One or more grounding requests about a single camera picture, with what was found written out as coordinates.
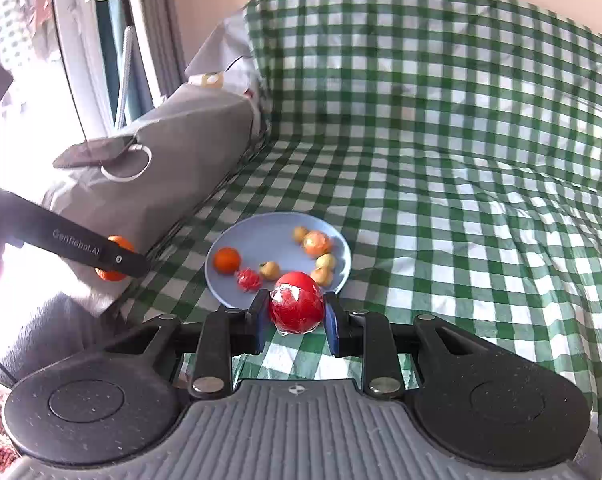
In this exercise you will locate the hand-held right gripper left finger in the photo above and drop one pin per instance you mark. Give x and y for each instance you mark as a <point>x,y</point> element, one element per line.
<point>258,325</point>

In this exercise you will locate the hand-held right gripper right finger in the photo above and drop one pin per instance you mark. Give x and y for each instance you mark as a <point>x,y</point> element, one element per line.
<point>332,325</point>

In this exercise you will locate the red apple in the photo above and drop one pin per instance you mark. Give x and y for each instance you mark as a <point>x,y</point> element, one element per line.
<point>297,308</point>

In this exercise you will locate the small red fruit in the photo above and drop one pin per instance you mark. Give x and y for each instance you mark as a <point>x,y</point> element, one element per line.
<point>248,278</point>

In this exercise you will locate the small yellow fruit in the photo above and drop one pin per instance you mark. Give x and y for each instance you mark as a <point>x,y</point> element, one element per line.
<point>322,275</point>
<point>326,261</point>
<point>300,233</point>
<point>269,270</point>

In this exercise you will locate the pale orange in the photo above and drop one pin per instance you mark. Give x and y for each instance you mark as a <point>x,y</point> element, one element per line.
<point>317,244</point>

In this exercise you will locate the blue plate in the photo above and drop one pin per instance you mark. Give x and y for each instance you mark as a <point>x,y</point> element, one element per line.
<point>271,240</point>

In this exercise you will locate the dark grey flap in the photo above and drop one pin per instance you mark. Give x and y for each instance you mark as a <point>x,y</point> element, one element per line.
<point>91,152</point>

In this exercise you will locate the grey cloth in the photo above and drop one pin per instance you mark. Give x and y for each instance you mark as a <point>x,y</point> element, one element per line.
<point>56,335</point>

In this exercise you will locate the grey fabric bag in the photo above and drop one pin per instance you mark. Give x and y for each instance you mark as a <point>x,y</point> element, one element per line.
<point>181,160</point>

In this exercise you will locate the green checked cloth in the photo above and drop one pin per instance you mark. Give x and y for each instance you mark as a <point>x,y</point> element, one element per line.
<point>456,135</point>

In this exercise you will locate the white plastic bag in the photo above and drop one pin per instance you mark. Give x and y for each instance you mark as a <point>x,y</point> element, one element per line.
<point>231,50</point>

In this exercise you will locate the window frame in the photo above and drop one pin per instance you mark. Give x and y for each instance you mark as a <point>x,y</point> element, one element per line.
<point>86,60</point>

